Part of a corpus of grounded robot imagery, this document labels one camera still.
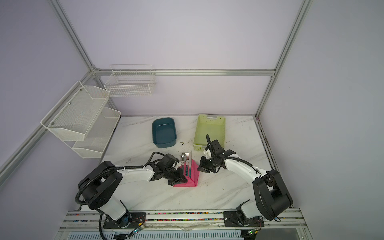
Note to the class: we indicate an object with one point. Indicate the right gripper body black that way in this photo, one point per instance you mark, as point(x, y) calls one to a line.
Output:
point(208, 164)

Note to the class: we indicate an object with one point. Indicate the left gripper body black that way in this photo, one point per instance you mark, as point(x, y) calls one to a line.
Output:
point(173, 176)

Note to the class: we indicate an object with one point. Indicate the pink paper napkin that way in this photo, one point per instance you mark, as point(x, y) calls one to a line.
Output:
point(191, 182)

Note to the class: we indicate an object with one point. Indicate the knife with teal handle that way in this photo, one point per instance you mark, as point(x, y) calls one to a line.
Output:
point(190, 163)

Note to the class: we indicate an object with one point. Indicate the fork with teal handle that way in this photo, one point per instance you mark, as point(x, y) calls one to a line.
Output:
point(187, 164)

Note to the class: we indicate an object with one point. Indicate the spoon with teal handle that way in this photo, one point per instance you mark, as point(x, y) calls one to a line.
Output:
point(183, 159)

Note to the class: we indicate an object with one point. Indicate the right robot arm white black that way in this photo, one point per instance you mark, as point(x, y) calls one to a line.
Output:
point(271, 196)

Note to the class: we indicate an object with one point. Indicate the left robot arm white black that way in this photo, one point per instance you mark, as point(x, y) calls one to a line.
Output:
point(97, 189)

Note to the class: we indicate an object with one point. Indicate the dark teal plastic tub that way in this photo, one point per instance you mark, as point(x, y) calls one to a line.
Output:
point(164, 133)

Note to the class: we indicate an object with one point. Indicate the light green perforated basket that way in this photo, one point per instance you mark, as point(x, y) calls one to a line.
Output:
point(214, 126)

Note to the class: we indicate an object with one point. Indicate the white mesh two-tier shelf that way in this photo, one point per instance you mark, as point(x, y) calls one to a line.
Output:
point(83, 121)

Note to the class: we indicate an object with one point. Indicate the white wire wall basket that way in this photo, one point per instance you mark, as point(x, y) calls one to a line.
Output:
point(131, 81)

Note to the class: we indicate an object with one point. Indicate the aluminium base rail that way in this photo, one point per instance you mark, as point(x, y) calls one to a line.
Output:
point(184, 220)

